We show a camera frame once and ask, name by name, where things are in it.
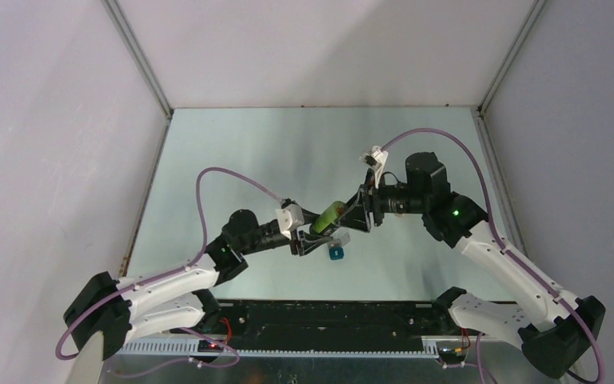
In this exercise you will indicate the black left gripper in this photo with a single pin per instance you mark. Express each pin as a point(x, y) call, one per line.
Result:
point(306, 243)

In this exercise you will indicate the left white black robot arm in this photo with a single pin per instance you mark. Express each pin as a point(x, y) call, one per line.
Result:
point(126, 309)

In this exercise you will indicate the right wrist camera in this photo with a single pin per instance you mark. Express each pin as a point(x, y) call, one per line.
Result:
point(375, 159)

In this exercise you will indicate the aluminium frame post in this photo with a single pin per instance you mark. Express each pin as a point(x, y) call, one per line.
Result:
point(131, 42)
point(522, 35)

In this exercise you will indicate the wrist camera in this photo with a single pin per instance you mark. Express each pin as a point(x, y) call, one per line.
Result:
point(290, 218)
point(375, 159)

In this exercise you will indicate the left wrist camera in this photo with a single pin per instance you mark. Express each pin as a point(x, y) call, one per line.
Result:
point(290, 218)

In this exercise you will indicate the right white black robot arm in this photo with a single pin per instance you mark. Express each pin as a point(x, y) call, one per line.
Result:
point(550, 325)

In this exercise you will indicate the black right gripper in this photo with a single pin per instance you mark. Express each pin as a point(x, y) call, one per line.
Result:
point(357, 217)

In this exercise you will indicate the aluminium frame post right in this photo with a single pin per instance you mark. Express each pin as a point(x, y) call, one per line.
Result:
point(522, 35)

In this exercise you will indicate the green lidded black jar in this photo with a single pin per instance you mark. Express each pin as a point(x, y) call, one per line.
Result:
point(327, 218)

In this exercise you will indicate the aluminium frame post left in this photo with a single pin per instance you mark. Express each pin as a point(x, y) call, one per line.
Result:
point(131, 42)

